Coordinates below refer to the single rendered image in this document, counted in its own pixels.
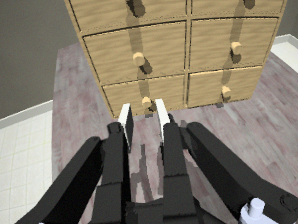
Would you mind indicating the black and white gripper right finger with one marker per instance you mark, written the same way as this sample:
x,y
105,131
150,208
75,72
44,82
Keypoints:
x,y
238,186

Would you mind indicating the small wooden chest of drawers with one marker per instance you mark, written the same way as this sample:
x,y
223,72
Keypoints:
x,y
187,20

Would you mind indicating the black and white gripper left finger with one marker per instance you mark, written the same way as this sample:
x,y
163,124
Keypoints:
x,y
66,199

